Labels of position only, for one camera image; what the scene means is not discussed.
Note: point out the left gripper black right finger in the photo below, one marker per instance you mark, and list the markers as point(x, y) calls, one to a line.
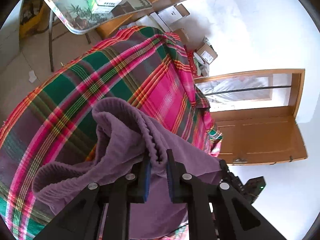
point(222, 211)

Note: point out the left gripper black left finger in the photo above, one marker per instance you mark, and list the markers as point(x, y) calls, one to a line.
point(102, 212)

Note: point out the purple fleece pants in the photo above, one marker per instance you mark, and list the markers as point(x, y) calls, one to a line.
point(124, 134)

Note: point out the folding table with printed top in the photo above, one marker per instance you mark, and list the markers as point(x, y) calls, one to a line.
point(81, 16)

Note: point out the wooden door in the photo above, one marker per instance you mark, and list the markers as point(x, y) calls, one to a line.
point(259, 127)

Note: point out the black vertical pole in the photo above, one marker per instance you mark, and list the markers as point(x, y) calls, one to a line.
point(247, 89)

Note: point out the brown cardboard box with label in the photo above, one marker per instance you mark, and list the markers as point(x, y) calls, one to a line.
point(207, 53)

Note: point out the pink green plaid bedsheet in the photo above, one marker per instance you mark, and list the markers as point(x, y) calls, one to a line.
point(150, 69)

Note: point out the plain brown cardboard box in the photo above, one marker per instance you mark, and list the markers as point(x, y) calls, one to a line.
point(182, 35)

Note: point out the white open cardboard box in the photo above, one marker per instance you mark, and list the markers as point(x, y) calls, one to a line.
point(173, 13)

